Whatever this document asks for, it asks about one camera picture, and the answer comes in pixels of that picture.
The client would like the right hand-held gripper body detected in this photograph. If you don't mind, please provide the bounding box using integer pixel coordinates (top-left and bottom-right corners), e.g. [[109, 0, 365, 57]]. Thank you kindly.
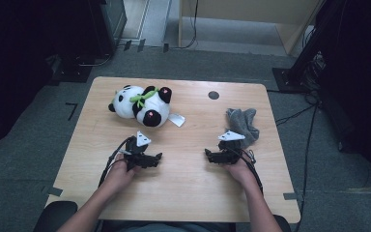
[[216, 130, 247, 165]]

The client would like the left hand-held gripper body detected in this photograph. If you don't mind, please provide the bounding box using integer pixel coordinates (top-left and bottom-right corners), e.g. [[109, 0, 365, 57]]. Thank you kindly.
[[122, 130, 153, 172]]

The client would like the grey towel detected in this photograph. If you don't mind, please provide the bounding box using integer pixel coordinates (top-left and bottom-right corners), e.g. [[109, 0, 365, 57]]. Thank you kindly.
[[225, 107, 261, 149]]

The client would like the panda plush toy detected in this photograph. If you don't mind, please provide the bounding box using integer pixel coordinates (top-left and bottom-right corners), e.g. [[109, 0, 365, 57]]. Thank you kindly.
[[107, 84, 186, 129]]

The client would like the person's right hand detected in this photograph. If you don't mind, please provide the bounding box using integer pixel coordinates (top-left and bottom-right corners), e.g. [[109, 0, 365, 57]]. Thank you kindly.
[[221, 158, 258, 190]]

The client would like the person's left hand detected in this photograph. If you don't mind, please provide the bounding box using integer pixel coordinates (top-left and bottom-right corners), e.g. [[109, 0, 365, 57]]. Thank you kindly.
[[103, 154, 143, 195]]

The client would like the person's dark clothing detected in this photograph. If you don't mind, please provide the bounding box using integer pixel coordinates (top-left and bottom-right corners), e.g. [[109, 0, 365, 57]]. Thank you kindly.
[[100, 219, 238, 232]]

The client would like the black angled floor tape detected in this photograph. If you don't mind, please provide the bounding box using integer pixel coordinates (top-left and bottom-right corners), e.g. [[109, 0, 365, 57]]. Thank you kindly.
[[65, 101, 79, 122]]

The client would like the black floor plate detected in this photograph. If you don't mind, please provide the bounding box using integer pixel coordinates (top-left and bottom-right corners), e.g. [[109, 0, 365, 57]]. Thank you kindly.
[[48, 54, 94, 85]]

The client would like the black metal stand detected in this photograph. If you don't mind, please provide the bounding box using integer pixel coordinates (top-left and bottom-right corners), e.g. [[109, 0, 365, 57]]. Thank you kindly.
[[271, 0, 341, 95]]

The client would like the dark cabinet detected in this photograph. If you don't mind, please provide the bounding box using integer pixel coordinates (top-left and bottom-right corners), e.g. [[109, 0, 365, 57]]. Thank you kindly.
[[88, 0, 128, 59]]

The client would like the light wooden cabinet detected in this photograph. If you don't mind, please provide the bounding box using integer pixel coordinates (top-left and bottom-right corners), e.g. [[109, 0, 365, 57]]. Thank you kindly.
[[178, 0, 324, 56]]

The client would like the left hand-held gripper cable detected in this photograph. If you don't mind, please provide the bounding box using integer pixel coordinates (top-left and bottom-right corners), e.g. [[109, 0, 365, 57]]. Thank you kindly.
[[98, 135, 133, 189]]

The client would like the hand-held gripper cable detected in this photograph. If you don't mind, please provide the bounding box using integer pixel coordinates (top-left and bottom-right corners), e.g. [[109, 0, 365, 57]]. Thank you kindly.
[[98, 135, 133, 189], [238, 148, 265, 195]]

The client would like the right hand-held gripper cable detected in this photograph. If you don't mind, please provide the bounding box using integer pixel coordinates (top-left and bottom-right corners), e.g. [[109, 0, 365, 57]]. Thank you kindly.
[[238, 148, 265, 195]]

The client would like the short black floor cable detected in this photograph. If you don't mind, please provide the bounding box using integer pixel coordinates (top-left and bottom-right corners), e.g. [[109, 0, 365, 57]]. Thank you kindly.
[[274, 103, 317, 128]]

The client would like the long black floor cable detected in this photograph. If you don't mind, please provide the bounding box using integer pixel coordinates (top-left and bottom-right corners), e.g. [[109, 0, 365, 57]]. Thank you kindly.
[[293, 96, 320, 232]]

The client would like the tangle of cables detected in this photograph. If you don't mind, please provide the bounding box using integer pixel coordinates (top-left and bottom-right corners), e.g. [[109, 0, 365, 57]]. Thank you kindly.
[[302, 50, 327, 92]]

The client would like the black hanging cable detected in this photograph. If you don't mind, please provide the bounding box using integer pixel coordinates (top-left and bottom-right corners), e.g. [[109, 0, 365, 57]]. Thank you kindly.
[[173, 0, 199, 50]]

